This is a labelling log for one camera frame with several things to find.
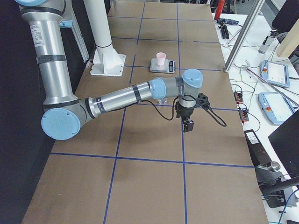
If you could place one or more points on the upper teach pendant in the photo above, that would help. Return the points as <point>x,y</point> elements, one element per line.
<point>275,73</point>

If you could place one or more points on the digital kitchen scale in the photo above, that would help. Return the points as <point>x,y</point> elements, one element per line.
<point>167,67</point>

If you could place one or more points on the white pedestal column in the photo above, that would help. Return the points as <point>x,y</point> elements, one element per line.
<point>106,61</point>

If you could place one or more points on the red fire extinguisher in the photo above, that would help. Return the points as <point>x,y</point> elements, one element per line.
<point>219,9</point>

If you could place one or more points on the blue tape grid lines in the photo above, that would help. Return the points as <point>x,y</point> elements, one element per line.
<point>184,161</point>

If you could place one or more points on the teach pendant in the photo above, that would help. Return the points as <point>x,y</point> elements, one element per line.
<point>275,73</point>
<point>276,108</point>

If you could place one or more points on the aluminium frame post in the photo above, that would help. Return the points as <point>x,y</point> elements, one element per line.
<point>243,33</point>

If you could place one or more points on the black box with label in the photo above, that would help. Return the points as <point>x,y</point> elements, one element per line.
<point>257,152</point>

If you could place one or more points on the brown paper table cover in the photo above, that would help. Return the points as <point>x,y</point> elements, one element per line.
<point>151,186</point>

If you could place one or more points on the orange terminal block upper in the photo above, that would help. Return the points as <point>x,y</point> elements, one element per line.
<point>238,97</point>

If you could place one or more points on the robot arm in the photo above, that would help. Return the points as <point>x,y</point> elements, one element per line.
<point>65,114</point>

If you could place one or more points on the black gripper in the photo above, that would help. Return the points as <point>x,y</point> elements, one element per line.
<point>183,113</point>

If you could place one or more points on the orange terminal block lower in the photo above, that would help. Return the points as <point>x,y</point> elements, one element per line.
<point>243,114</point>

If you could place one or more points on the pink plastic cup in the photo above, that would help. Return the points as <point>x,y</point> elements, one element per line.
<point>161,57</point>

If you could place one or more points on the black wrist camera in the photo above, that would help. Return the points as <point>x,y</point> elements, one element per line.
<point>202,101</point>

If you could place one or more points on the lower teach pendant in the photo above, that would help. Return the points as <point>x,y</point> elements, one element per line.
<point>276,108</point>

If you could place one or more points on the black monitor corner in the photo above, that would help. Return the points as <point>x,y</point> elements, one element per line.
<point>285,142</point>

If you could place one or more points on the orange terminal block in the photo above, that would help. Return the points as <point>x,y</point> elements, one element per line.
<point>243,114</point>
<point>238,97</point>

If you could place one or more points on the black tripod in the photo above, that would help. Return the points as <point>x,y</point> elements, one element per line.
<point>224,30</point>

